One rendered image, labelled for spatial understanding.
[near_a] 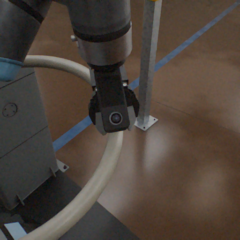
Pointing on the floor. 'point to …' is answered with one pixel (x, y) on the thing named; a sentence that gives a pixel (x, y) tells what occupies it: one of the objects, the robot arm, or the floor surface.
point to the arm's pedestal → (24, 139)
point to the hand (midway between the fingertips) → (116, 131)
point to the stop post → (148, 62)
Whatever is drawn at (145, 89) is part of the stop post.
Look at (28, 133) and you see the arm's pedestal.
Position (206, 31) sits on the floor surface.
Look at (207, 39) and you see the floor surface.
